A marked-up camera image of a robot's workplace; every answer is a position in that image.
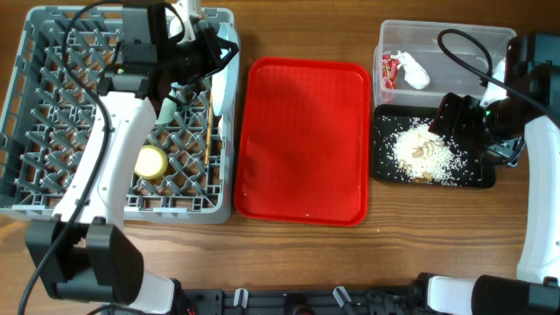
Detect white plastic fork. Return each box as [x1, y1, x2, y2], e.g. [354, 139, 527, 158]
[218, 115, 226, 142]

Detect light blue small bowl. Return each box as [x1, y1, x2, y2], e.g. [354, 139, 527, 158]
[168, 17, 183, 39]

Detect light blue plate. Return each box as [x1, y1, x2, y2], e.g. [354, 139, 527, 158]
[211, 23, 240, 116]

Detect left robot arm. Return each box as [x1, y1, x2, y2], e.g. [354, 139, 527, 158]
[25, 1, 240, 314]

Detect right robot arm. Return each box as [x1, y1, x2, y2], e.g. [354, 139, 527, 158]
[413, 30, 559, 314]

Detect white napkin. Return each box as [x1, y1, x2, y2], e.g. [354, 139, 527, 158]
[391, 51, 431, 90]

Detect red snack wrapper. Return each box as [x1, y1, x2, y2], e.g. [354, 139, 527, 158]
[381, 54, 400, 89]

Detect clear plastic bin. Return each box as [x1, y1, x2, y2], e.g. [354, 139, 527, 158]
[372, 20, 517, 108]

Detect black tray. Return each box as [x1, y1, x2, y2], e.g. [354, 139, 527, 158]
[371, 103, 497, 190]

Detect rice and peanut shells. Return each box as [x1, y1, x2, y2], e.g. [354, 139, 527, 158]
[375, 115, 478, 186]

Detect red plastic tray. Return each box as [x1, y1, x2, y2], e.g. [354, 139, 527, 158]
[234, 57, 371, 227]

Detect yellow cup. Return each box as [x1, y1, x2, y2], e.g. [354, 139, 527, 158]
[134, 145, 169, 179]

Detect green bowl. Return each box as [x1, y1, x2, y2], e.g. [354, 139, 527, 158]
[156, 90, 178, 125]

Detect grey dishwasher rack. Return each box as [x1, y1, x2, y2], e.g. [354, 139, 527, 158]
[1, 6, 236, 224]

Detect wooden chopstick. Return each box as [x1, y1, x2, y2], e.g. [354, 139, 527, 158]
[204, 91, 214, 165]

